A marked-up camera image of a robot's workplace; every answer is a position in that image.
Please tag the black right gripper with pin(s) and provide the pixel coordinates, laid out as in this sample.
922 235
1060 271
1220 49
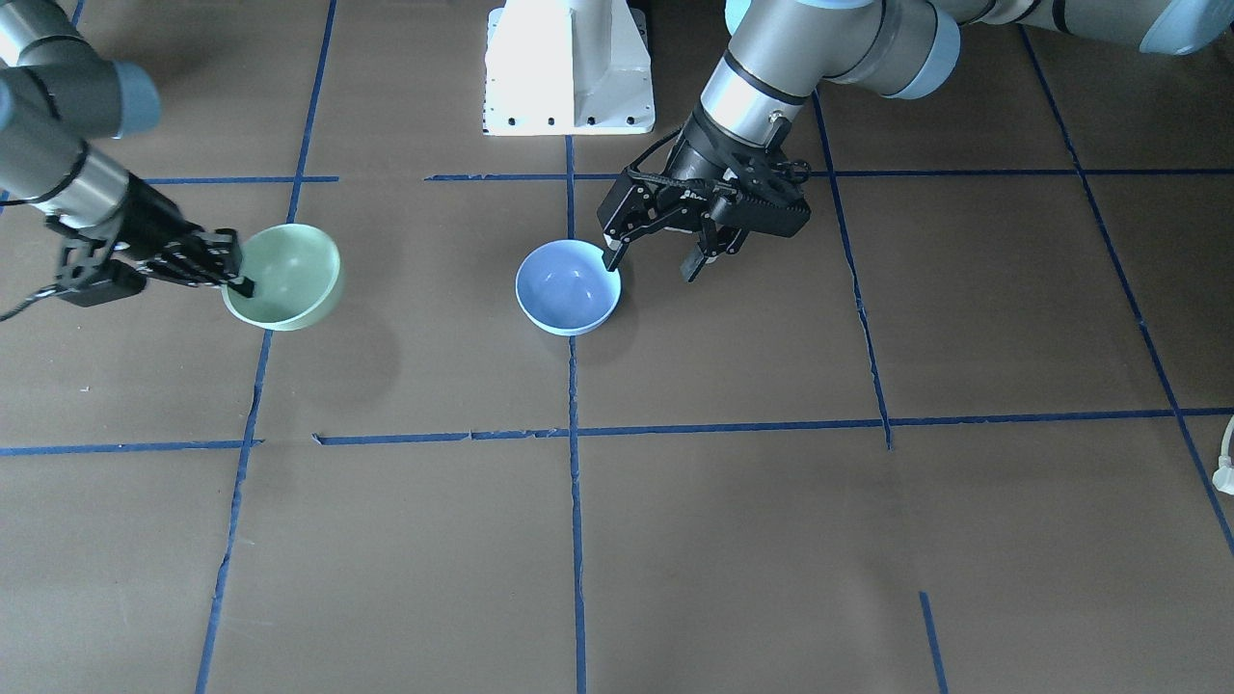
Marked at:
149 224

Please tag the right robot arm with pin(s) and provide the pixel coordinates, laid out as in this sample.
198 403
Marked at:
59 96

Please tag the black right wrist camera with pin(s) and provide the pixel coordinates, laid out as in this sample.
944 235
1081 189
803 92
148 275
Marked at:
87 274

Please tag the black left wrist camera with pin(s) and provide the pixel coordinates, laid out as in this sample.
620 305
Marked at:
768 201

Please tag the blue bowl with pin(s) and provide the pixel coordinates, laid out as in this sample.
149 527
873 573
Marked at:
564 288

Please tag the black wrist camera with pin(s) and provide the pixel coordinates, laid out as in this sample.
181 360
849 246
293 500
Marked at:
768 201
87 274

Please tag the white power plug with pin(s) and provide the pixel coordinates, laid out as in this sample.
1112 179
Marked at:
1223 479

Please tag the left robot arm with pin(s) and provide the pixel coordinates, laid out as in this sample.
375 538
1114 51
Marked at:
780 51

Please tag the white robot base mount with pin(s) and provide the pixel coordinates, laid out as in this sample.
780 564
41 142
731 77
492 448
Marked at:
567 68

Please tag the green bowl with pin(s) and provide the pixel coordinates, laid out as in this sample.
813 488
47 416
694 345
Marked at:
298 278

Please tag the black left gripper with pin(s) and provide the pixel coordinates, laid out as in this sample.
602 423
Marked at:
692 157

